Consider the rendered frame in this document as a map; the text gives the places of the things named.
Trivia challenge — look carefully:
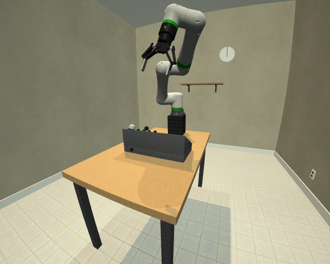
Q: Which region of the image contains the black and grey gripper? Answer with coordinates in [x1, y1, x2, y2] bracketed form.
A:
[141, 34, 176, 77]

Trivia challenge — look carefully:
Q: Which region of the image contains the dark grey control console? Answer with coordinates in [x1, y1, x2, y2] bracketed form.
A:
[122, 124, 192, 163]

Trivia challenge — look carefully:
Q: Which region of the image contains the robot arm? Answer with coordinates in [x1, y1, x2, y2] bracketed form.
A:
[156, 4, 206, 116]

